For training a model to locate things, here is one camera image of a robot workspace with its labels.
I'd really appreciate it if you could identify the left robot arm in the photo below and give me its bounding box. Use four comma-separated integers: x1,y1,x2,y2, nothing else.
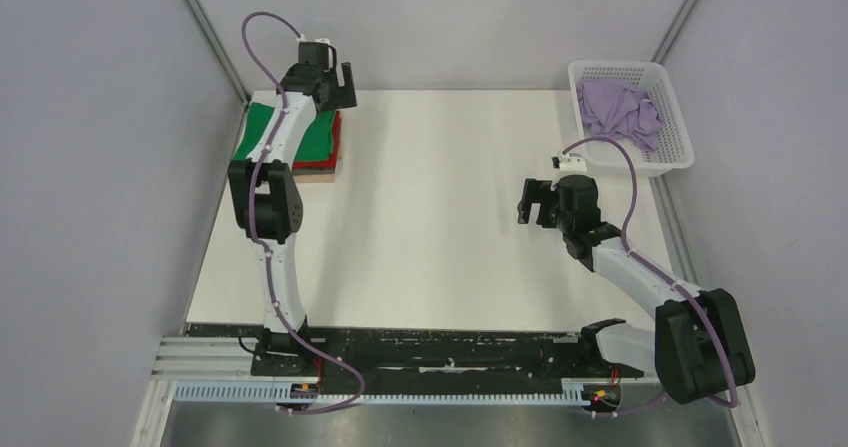
227,39,357,375

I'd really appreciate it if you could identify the green t-shirt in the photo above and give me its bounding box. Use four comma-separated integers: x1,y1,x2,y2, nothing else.
235,103,337,162

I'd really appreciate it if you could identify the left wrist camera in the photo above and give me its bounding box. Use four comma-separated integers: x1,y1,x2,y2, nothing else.
298,38,338,72

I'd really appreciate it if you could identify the white slotted cable duct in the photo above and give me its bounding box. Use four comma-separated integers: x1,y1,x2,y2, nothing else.
174,380,590,407

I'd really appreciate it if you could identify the left aluminium corner post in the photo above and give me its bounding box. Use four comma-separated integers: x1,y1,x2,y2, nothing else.
182,0,251,109

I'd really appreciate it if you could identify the white plastic basket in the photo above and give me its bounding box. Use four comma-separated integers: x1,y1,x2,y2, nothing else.
567,60,695,177

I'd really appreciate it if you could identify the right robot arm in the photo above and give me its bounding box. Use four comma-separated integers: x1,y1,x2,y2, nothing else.
517,175,757,407

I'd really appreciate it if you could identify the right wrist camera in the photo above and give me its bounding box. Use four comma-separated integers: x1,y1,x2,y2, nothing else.
551,153,588,174

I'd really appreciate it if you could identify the right aluminium corner post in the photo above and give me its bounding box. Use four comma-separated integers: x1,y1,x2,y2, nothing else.
651,0,701,64

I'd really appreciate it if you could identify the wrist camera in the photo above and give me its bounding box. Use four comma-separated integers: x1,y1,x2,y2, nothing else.
298,38,338,72
551,153,588,174

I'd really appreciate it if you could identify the crumpled purple t-shirt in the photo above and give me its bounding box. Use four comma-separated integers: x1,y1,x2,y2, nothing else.
577,78,664,152

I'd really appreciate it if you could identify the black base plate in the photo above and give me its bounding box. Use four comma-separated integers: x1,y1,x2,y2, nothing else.
187,323,644,396

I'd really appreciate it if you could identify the aluminium corner post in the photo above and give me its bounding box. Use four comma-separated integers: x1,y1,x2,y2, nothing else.
182,0,251,109
651,0,701,64

